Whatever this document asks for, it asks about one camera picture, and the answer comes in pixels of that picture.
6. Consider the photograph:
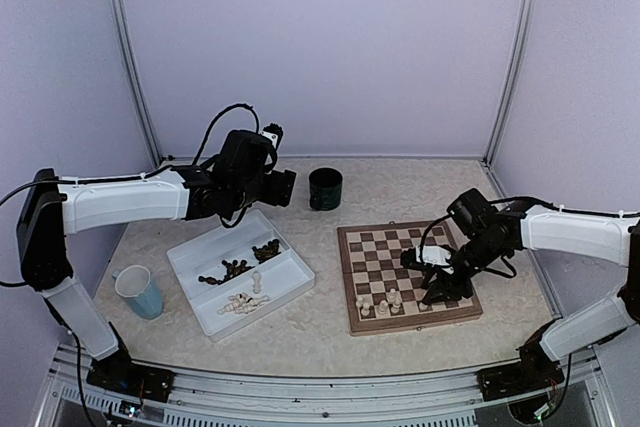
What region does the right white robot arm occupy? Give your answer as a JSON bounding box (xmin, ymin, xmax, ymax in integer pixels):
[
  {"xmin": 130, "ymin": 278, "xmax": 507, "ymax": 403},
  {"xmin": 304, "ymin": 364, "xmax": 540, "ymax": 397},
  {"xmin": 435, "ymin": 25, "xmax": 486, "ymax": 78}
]
[{"xmin": 401, "ymin": 188, "xmax": 639, "ymax": 391}]

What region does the white chess pieces pile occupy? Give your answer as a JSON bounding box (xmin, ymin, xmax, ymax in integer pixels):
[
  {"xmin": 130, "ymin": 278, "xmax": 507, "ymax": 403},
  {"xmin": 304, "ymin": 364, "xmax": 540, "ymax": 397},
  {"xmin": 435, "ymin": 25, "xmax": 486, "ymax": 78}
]
[{"xmin": 217, "ymin": 292, "xmax": 270, "ymax": 315}]

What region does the left aluminium frame post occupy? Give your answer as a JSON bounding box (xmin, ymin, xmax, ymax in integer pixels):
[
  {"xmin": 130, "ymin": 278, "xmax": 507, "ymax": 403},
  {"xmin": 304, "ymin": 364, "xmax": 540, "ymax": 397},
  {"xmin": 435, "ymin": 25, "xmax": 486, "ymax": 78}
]
[{"xmin": 110, "ymin": 0, "xmax": 162, "ymax": 166}]

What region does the aluminium front rail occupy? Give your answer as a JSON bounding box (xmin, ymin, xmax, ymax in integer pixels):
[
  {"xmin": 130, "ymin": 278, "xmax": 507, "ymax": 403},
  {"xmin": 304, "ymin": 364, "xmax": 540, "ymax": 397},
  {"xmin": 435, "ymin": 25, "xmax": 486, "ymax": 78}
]
[{"xmin": 30, "ymin": 344, "xmax": 621, "ymax": 426}]

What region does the dark green cup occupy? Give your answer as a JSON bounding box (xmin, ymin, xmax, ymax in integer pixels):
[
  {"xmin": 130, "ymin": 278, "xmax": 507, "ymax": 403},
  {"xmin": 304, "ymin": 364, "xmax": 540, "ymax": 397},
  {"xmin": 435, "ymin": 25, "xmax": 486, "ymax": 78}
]
[{"xmin": 308, "ymin": 167, "xmax": 343, "ymax": 211}]

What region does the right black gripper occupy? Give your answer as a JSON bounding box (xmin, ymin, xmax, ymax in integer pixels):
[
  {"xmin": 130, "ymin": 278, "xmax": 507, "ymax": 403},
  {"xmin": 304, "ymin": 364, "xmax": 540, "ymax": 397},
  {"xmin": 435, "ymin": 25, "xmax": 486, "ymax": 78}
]
[{"xmin": 421, "ymin": 234, "xmax": 506, "ymax": 305}]

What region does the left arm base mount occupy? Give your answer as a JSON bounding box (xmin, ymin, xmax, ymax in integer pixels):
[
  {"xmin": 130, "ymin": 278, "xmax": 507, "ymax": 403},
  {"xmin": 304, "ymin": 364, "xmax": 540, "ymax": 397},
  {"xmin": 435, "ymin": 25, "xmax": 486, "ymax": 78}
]
[{"xmin": 86, "ymin": 361, "xmax": 174, "ymax": 403}]

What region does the aluminium frame post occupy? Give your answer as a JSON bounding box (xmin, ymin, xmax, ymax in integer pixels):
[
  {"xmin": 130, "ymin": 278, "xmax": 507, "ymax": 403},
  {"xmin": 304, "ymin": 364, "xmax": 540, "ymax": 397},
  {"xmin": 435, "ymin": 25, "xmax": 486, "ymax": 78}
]
[
  {"xmin": 484, "ymin": 0, "xmax": 535, "ymax": 167},
  {"xmin": 110, "ymin": 0, "xmax": 162, "ymax": 166}
]

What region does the right aluminium frame post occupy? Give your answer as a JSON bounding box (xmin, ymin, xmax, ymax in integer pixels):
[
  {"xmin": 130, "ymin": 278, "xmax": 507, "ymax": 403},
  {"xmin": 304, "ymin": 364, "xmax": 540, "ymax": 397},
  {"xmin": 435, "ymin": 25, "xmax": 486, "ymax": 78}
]
[{"xmin": 484, "ymin": 0, "xmax": 535, "ymax": 167}]

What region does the light blue pitcher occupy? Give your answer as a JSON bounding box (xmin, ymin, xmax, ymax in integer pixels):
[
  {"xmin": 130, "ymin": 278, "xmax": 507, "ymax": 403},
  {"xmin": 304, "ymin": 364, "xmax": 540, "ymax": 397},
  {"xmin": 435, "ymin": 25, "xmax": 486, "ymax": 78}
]
[{"xmin": 112, "ymin": 265, "xmax": 164, "ymax": 320}]

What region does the wooden chess board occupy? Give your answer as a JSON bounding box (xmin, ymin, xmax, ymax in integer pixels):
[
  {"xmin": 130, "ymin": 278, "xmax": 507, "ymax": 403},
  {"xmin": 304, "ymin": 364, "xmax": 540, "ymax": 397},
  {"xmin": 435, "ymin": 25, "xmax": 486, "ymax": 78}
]
[{"xmin": 337, "ymin": 221, "xmax": 483, "ymax": 336}]

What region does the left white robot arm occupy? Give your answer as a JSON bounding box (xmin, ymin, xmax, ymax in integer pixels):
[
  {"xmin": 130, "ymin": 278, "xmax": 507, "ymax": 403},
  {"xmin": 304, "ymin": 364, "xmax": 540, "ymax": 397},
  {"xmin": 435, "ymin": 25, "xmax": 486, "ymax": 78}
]
[{"xmin": 16, "ymin": 124, "xmax": 296, "ymax": 392}]

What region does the white chess piece tall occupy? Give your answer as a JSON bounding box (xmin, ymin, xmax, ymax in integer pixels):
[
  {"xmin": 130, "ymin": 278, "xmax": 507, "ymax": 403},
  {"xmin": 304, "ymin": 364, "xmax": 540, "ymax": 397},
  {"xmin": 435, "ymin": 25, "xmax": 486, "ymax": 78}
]
[{"xmin": 252, "ymin": 271, "xmax": 262, "ymax": 294}]

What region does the white plastic tray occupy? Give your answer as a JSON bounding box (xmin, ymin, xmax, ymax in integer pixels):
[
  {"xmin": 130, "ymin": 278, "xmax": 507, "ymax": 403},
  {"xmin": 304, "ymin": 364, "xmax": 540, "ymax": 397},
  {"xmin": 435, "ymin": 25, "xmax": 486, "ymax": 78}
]
[{"xmin": 167, "ymin": 210, "xmax": 315, "ymax": 341}]

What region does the dark chess pieces pile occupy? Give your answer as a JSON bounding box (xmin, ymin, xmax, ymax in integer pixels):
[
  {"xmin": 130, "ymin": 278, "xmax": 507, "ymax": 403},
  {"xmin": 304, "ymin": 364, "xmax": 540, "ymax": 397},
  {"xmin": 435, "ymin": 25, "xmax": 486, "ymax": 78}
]
[{"xmin": 198, "ymin": 239, "xmax": 281, "ymax": 286}]

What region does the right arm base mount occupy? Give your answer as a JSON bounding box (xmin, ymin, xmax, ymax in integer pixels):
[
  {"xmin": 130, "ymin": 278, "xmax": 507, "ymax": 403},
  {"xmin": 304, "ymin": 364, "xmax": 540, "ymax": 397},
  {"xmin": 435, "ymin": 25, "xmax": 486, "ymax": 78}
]
[{"xmin": 477, "ymin": 363, "xmax": 565, "ymax": 402}]

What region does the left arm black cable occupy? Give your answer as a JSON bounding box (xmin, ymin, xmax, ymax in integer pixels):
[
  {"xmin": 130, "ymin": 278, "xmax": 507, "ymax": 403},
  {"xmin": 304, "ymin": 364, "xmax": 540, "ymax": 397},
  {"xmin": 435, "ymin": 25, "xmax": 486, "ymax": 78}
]
[{"xmin": 192, "ymin": 102, "xmax": 261, "ymax": 166}]

